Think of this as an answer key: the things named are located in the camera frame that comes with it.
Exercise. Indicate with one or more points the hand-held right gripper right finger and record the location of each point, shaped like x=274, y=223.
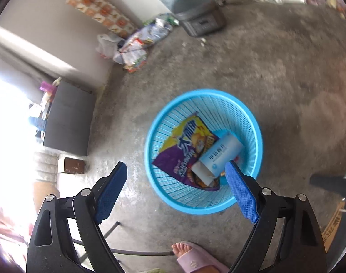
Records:
x=241, y=193

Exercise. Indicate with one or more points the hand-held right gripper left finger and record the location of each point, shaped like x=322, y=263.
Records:
x=110, y=196

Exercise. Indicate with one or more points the white blue carton box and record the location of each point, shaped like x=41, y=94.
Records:
x=218, y=153

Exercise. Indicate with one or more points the blue plastic mesh basket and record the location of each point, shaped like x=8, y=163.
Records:
x=173, y=202

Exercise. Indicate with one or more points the purple yellow snack bag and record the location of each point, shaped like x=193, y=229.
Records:
x=175, y=159

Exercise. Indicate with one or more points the small brown box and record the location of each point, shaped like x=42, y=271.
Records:
x=74, y=165

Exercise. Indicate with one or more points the white ribbed container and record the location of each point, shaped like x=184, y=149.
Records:
x=46, y=166

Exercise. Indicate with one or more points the foot in pink slipper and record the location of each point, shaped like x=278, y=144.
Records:
x=195, y=263

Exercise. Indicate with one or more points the person's foot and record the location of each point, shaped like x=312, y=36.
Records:
x=180, y=250

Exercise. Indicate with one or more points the dark grey cabinet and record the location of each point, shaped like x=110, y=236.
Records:
x=67, y=119

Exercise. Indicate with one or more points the brown cardboard box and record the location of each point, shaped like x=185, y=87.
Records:
x=333, y=227

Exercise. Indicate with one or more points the purple cup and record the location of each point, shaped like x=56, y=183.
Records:
x=45, y=86

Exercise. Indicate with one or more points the flat printed packet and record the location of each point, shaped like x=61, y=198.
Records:
x=136, y=59

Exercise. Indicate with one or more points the white plastic bag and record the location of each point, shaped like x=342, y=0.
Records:
x=104, y=45

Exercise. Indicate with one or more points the clear printed plastic bag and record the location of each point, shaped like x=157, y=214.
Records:
x=148, y=35

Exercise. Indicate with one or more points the tall patterned roll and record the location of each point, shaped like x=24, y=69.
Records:
x=102, y=11

